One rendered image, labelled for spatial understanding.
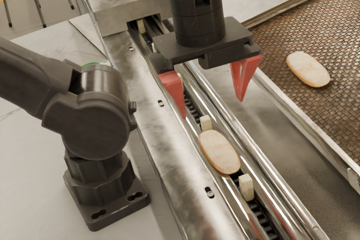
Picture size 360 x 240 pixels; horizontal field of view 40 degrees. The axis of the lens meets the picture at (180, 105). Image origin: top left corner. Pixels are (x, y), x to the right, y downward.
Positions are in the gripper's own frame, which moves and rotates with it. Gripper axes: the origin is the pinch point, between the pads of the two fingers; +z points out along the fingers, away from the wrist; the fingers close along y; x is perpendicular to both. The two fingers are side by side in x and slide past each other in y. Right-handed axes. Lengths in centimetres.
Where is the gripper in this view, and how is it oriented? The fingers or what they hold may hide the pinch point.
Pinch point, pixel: (210, 102)
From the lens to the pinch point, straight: 61.0
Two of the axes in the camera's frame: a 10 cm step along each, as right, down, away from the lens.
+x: -2.9, -4.8, 8.3
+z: 1.6, 8.3, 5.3
